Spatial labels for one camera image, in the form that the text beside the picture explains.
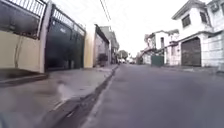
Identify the white two-storey house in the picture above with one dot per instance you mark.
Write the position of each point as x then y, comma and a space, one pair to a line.
196, 23

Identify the tree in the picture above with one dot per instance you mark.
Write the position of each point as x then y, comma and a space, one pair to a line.
122, 54

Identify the yellow wall with black railing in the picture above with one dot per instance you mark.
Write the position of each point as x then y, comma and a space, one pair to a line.
20, 51

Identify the white building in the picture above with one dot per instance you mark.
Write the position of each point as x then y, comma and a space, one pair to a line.
216, 43
156, 38

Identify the concrete sidewalk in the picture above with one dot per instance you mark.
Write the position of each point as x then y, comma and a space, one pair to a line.
33, 96
196, 69

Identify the grey building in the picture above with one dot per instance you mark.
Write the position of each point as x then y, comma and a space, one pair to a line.
114, 41

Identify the black metal gate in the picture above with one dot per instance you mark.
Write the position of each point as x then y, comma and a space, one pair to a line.
63, 46

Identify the dark roadside gutter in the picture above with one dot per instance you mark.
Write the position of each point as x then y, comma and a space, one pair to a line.
80, 108

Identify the green gate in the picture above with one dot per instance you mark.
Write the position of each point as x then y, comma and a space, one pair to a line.
157, 60

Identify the grey asphalt road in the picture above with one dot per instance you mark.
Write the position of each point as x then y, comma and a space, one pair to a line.
150, 100

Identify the building with dark roof edge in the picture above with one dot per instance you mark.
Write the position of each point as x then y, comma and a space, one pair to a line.
101, 46

